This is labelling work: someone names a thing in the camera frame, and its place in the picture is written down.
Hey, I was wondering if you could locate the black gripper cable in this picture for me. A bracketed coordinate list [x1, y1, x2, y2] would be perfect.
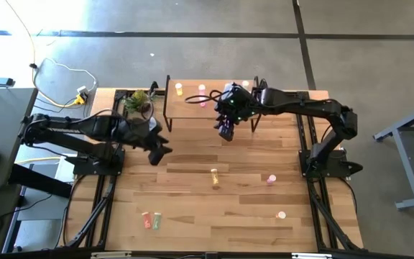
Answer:
[184, 89, 226, 106]

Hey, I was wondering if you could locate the silver metal bracket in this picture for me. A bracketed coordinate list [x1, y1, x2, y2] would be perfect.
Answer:
[292, 253, 332, 259]
[91, 251, 132, 259]

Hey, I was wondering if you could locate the black aluminium table frame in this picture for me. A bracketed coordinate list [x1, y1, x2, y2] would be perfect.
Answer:
[57, 88, 364, 253]

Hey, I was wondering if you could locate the wooden shelf with black legs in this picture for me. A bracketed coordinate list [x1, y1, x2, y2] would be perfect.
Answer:
[162, 74, 262, 133]

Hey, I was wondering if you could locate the green plant in black pot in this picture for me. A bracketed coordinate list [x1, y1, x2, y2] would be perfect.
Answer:
[123, 88, 157, 114]

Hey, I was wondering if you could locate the grey-blue table frame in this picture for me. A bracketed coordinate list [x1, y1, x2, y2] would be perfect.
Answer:
[373, 96, 414, 212]

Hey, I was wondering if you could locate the white cable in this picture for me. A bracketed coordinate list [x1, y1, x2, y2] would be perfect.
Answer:
[34, 57, 98, 93]

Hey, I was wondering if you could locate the grey desk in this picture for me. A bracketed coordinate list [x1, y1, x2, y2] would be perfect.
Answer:
[0, 86, 39, 191]

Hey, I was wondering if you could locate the black floor beam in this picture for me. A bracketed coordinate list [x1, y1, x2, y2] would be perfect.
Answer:
[9, 163, 73, 199]

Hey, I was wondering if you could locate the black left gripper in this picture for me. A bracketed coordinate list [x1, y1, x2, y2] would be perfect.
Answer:
[119, 117, 174, 166]

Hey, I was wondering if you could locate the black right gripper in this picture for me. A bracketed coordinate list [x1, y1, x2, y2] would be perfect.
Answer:
[213, 83, 262, 142]

